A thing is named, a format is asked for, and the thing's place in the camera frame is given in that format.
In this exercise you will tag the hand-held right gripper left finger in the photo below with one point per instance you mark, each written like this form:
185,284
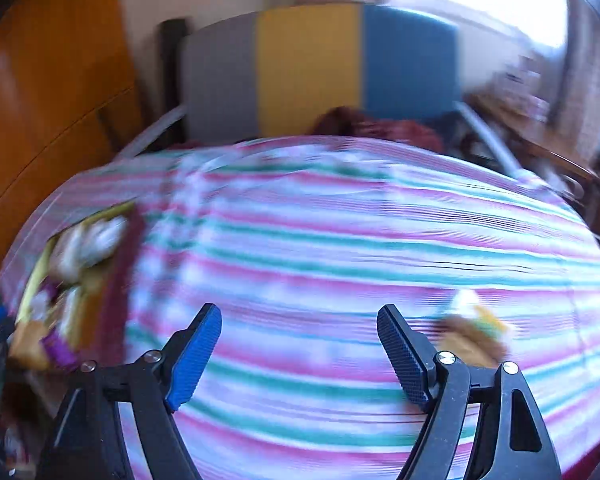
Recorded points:
195,360

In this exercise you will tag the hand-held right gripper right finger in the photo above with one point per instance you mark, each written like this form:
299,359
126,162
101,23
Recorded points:
405,360

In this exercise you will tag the purple packet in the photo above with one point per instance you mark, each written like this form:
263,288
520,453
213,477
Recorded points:
55,350

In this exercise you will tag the brown and yellow packet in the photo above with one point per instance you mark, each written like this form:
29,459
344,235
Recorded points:
475,337

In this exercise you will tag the gold tin tray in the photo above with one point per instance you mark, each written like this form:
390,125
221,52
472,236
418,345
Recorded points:
125,285

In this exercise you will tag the white plastic bottle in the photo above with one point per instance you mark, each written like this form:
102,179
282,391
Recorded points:
87,245

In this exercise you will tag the striped tablecloth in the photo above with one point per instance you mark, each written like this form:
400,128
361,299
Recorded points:
305,260

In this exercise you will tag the dark red cloth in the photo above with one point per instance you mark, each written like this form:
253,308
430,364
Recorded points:
380,130

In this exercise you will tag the wooden wardrobe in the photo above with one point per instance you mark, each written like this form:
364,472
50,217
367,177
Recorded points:
45,85

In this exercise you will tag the wooden shelf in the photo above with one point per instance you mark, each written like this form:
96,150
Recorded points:
540,145

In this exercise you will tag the grey yellow blue chair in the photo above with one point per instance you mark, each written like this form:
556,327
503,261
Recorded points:
305,70

